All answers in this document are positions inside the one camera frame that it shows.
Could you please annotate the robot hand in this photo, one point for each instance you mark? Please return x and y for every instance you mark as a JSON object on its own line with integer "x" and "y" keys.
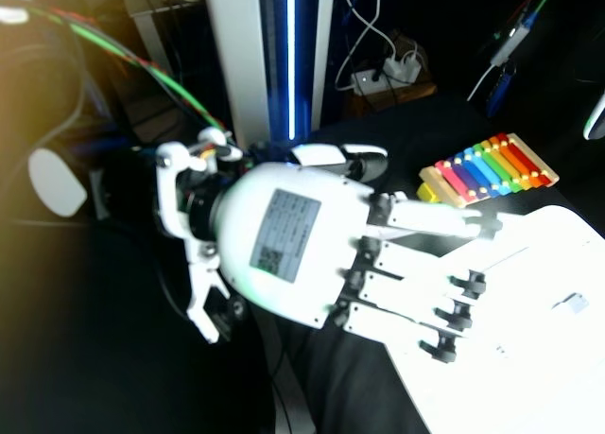
{"x": 596, "y": 122}
{"x": 293, "y": 245}

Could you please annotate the rainbow toy xylophone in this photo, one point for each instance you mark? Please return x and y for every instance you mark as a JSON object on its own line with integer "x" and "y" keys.
{"x": 491, "y": 169}

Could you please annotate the white plastic tray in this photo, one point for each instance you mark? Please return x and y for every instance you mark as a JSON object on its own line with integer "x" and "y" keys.
{"x": 543, "y": 358}

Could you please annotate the small white adapter board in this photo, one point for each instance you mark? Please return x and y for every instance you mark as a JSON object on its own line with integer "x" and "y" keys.
{"x": 513, "y": 39}

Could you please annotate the yellow toy block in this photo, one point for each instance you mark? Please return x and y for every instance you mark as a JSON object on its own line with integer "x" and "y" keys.
{"x": 426, "y": 193}

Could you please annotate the black table cloth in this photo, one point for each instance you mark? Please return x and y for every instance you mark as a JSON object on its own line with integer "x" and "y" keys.
{"x": 359, "y": 387}

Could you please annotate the white power strip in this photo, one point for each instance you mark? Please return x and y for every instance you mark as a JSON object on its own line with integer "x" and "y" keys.
{"x": 368, "y": 81}

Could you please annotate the brown box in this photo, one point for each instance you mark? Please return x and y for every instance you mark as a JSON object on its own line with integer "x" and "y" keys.
{"x": 402, "y": 98}

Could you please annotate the white plug adapter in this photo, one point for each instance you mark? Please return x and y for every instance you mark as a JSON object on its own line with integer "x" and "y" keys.
{"x": 402, "y": 67}

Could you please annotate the white post with blue light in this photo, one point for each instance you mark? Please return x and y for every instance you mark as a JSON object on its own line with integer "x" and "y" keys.
{"x": 246, "y": 60}

